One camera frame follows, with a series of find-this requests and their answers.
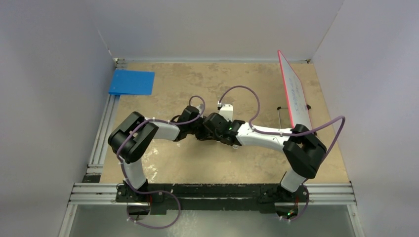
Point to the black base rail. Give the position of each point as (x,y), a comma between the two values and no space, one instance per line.
(266,198)

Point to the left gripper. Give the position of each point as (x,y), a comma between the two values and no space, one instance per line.
(205,133)

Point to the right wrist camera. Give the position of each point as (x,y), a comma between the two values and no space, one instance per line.
(225,110)

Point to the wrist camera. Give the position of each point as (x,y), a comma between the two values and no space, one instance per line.
(225,110)
(201,109)

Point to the red framed whiteboard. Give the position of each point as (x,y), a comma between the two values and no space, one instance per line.
(296,102)

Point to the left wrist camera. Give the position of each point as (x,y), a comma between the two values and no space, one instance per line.
(201,109)

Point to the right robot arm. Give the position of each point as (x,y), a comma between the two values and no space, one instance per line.
(304,153)

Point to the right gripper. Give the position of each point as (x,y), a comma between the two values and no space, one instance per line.
(216,137)

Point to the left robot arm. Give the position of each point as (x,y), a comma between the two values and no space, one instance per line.
(131,138)

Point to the blue plastic board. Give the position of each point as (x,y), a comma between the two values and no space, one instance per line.
(127,82)

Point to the whiteboard metal stand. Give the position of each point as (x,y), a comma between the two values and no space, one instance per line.
(280,108)

